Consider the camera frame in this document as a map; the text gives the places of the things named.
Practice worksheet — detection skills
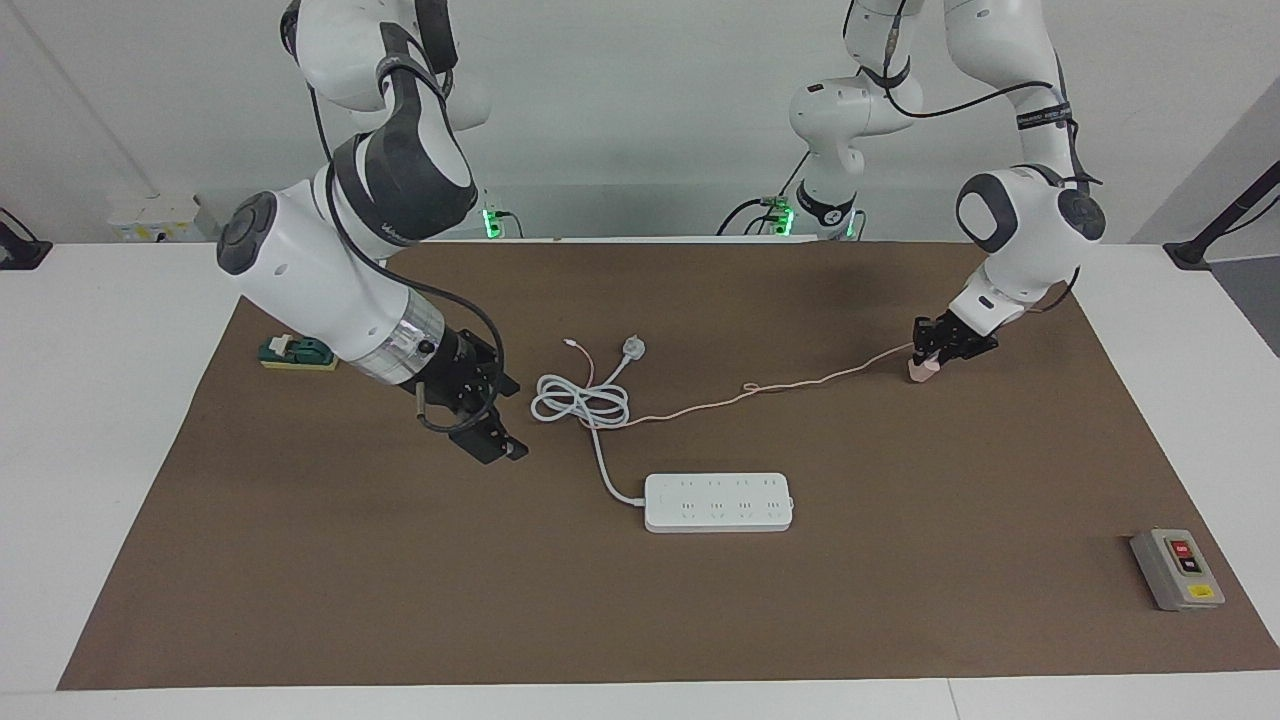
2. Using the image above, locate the grey push-button switch box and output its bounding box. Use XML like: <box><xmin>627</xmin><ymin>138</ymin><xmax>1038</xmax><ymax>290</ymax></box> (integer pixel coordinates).
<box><xmin>1129</xmin><ymin>526</ymin><xmax>1227</xmax><ymax>613</ymax></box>

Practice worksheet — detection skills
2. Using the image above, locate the pink charging cable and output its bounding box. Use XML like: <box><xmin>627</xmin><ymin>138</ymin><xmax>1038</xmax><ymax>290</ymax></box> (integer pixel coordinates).
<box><xmin>563</xmin><ymin>338</ymin><xmax>916</xmax><ymax>431</ymax></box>

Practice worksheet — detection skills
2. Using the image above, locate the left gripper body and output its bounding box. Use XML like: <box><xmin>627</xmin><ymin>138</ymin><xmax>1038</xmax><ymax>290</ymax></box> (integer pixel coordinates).
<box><xmin>942</xmin><ymin>311</ymin><xmax>1000</xmax><ymax>361</ymax></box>

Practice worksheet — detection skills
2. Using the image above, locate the black stand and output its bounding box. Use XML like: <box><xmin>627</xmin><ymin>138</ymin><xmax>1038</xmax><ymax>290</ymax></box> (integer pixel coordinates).
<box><xmin>0</xmin><ymin>207</ymin><xmax>54</xmax><ymax>272</ymax></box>
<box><xmin>1162</xmin><ymin>158</ymin><xmax>1280</xmax><ymax>272</ymax></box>

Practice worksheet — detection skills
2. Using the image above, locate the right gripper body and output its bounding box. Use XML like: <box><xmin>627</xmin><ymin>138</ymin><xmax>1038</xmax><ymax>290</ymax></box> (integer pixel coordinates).
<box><xmin>408</xmin><ymin>328</ymin><xmax>498</xmax><ymax>419</ymax></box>

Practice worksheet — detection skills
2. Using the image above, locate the black cable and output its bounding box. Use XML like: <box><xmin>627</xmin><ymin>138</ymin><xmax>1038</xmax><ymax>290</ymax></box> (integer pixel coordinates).
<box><xmin>305</xmin><ymin>45</ymin><xmax>509</xmax><ymax>435</ymax></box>
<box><xmin>714</xmin><ymin>150</ymin><xmax>813</xmax><ymax>238</ymax></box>
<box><xmin>843</xmin><ymin>0</ymin><xmax>1104</xmax><ymax>193</ymax></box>

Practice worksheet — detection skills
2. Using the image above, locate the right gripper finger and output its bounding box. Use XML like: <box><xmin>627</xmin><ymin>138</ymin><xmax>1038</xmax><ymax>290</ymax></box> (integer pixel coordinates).
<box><xmin>470</xmin><ymin>336</ymin><xmax>522</xmax><ymax>398</ymax></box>
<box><xmin>449</xmin><ymin>400</ymin><xmax>530</xmax><ymax>466</ymax></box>

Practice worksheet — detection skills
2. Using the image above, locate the white power cord with plug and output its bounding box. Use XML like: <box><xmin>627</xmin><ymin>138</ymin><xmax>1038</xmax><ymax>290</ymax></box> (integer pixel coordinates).
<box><xmin>529</xmin><ymin>336</ymin><xmax>650</xmax><ymax>507</ymax></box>

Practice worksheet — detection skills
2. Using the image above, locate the white wall socket box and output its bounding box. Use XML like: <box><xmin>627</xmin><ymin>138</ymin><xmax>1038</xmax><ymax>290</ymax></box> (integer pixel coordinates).
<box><xmin>107</xmin><ymin>194</ymin><xmax>207</xmax><ymax>244</ymax></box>

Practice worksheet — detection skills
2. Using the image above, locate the white power strip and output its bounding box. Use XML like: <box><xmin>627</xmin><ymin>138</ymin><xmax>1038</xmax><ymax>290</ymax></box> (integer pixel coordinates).
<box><xmin>643</xmin><ymin>472</ymin><xmax>795</xmax><ymax>534</ymax></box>

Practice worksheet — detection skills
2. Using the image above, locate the green switch on yellow base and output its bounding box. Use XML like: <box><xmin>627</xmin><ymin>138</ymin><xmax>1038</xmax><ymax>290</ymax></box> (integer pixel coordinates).
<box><xmin>259</xmin><ymin>334</ymin><xmax>339</xmax><ymax>373</ymax></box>

